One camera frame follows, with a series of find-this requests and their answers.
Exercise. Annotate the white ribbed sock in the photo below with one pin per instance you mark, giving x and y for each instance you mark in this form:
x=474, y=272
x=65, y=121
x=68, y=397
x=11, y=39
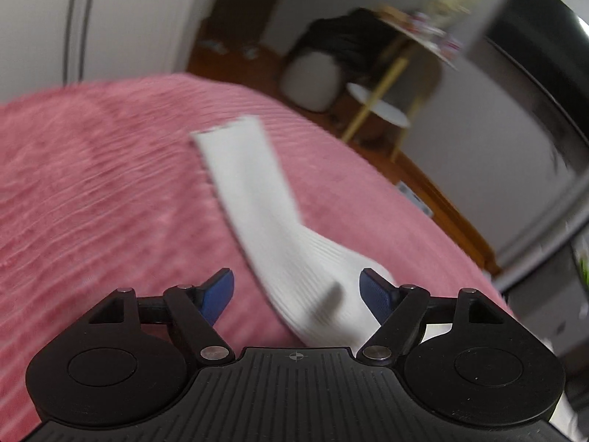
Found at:
x=271, y=221

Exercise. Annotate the black television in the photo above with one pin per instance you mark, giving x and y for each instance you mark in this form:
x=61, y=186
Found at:
x=543, y=46

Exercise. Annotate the black cloth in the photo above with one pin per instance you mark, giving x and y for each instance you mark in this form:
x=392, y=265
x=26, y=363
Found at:
x=343, y=32

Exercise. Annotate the white wardrobe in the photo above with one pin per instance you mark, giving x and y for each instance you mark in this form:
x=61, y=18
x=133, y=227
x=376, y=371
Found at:
x=138, y=18

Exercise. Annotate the white patterned floor item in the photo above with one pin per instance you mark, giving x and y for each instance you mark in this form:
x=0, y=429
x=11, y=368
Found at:
x=414, y=198

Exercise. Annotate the pink ribbed blanket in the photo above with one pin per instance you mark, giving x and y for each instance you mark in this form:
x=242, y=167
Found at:
x=115, y=193

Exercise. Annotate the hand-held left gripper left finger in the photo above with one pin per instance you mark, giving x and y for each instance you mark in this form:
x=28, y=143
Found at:
x=220, y=292

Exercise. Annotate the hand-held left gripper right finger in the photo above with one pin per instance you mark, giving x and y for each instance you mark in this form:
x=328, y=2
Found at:
x=375, y=293

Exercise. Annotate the white round pouf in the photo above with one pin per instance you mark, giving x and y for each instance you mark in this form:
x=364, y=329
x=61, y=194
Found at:
x=310, y=80

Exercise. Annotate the side table with yellow legs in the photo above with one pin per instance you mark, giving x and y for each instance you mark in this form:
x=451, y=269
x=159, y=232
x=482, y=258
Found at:
x=382, y=101

